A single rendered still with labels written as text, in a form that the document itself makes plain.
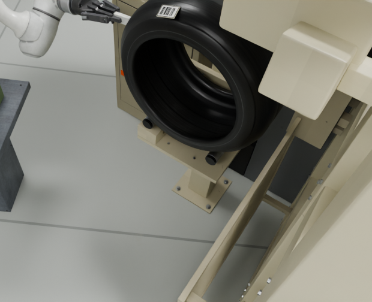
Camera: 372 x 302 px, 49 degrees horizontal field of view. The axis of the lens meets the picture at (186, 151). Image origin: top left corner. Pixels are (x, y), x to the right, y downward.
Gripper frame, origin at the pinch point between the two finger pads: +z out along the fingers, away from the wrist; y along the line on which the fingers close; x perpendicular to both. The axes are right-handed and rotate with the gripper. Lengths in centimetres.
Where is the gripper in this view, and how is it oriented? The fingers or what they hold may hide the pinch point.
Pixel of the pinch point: (123, 18)
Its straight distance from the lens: 145.7
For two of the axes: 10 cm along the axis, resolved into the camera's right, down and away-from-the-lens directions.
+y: 5.4, -6.4, 5.4
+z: 8.4, 4.0, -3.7
